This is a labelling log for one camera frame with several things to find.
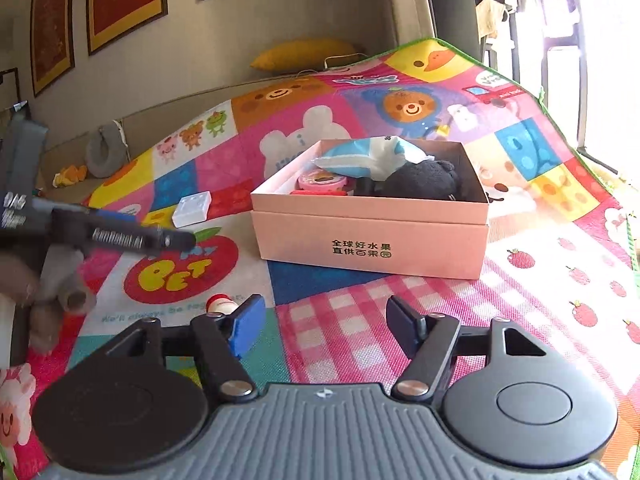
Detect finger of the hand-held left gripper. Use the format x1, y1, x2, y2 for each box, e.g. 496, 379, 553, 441
50, 217, 195, 257
32, 198, 167, 233

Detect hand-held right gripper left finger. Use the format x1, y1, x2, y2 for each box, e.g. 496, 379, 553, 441
102, 294, 266, 403

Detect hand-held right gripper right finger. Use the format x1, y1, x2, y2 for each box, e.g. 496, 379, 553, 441
386, 295, 548, 402

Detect white power adapter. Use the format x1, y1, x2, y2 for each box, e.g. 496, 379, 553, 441
171, 191, 212, 228

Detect pink cardboard box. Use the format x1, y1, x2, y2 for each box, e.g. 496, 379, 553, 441
250, 139, 491, 281

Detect black plush toy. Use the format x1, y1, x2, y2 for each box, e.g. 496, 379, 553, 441
367, 159, 463, 201

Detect yellow and pink cupcake toy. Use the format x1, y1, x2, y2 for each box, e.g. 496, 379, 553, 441
296, 170, 351, 192

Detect blue tissue pack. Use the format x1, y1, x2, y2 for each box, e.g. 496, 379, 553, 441
311, 136, 436, 181

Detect person's left hand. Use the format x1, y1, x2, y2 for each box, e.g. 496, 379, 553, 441
0, 247, 98, 356

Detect yellow and orange item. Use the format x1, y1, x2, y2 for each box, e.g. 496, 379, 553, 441
52, 164, 90, 188

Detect grey neck pillow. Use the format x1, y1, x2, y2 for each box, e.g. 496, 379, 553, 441
85, 121, 128, 179

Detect colourful printed play mat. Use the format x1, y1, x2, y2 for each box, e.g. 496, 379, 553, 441
0, 37, 640, 480

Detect yellow pillow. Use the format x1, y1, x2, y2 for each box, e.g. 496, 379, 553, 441
250, 39, 358, 72

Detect hanging clothes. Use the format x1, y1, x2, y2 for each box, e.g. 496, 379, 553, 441
470, 0, 536, 41

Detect red and yellow wall frame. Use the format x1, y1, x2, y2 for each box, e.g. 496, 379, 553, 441
29, 0, 77, 97
86, 0, 168, 56

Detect white cable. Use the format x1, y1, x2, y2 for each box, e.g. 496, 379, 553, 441
322, 52, 371, 70

